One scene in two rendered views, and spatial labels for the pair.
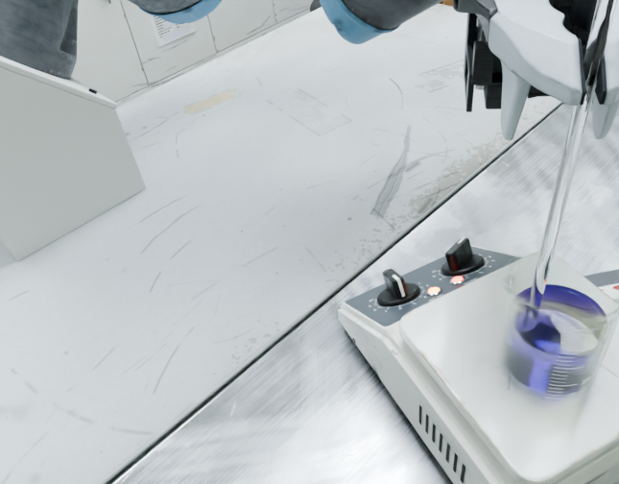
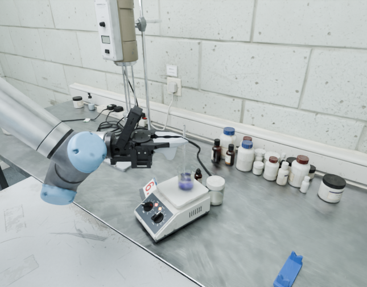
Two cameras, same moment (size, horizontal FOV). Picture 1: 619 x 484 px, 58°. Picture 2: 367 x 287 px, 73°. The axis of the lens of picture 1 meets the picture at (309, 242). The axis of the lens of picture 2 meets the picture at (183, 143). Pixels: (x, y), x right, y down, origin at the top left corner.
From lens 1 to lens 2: 61 cm
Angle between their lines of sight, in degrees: 83
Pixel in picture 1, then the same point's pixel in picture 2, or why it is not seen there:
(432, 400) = (192, 206)
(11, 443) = not seen: outside the picture
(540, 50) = (180, 140)
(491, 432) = (201, 193)
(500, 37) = (173, 144)
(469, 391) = (193, 196)
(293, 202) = (89, 268)
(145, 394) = not seen: outside the picture
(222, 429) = (193, 267)
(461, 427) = (197, 201)
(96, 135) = not seen: outside the picture
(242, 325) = (154, 271)
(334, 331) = (157, 245)
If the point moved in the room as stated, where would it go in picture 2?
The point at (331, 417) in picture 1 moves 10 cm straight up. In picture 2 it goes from (185, 242) to (185, 214)
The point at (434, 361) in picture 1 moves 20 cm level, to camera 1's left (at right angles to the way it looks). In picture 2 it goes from (188, 200) to (217, 261)
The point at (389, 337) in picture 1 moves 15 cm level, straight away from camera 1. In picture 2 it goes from (176, 213) to (121, 218)
